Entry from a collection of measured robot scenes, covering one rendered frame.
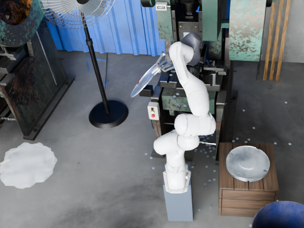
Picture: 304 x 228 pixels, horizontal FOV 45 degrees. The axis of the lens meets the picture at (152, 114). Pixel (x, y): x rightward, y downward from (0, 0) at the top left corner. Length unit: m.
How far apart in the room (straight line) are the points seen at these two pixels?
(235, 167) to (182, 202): 0.44
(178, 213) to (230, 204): 0.37
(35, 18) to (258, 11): 1.87
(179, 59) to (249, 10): 0.45
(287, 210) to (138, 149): 1.40
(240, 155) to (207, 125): 0.81
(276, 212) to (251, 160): 0.41
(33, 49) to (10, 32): 0.65
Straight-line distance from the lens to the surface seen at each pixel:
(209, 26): 2.45
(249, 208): 2.75
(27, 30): 3.16
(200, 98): 1.86
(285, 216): 2.50
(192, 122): 1.87
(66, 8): 2.80
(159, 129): 2.92
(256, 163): 2.64
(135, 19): 4.06
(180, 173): 2.36
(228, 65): 3.02
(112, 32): 4.21
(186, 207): 2.65
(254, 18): 2.09
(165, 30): 2.52
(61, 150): 3.44
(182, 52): 1.98
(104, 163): 3.21
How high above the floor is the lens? 2.43
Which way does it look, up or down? 43 degrees down
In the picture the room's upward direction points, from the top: 9 degrees counter-clockwise
